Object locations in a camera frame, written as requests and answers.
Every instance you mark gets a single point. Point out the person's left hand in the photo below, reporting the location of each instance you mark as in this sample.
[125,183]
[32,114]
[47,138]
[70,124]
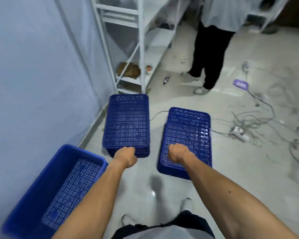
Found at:
[125,156]

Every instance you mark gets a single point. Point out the person's right hand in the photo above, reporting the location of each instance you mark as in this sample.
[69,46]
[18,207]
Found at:
[179,153]

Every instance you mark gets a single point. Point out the person's right fingers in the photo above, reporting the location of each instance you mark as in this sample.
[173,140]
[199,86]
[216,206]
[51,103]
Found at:
[172,149]

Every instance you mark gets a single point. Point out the person's left fingers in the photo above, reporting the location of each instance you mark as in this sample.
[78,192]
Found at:
[130,150]

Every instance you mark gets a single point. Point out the blue mesh tray stack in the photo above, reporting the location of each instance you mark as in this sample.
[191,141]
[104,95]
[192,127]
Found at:
[127,121]

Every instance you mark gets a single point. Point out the person's right forearm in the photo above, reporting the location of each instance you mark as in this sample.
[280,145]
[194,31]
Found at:
[229,196]

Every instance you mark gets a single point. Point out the person's left forearm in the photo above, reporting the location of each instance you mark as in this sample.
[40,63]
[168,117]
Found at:
[94,204]

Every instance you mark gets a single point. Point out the person's right shoe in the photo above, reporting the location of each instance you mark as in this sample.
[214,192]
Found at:
[186,204]

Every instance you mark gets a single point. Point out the person's shoe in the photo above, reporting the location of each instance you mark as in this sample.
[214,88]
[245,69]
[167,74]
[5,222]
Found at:
[186,204]
[189,75]
[200,90]
[128,219]

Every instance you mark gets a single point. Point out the white power strip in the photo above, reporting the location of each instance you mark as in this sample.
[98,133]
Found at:
[239,133]

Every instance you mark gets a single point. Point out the person's left shoe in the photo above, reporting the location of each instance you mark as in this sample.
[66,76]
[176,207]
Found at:
[128,219]

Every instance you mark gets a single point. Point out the person's dark trousers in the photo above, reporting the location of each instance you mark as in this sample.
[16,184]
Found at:
[189,220]

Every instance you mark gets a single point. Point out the brown cardboard piece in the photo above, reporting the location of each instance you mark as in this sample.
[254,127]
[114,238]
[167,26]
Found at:
[129,69]

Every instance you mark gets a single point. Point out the person's grey shirt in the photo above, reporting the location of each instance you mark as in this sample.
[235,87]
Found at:
[164,232]

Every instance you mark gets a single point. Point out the small orange cup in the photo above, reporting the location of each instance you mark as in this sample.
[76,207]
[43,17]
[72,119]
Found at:
[149,68]

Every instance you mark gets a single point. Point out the deep blue plastic crate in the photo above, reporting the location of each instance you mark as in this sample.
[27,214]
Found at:
[57,191]

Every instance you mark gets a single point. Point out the purple plastic lid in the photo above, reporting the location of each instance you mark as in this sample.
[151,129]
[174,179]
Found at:
[241,84]

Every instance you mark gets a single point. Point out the white metal shelf rack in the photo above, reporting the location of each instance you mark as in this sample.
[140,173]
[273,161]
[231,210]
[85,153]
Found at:
[139,34]

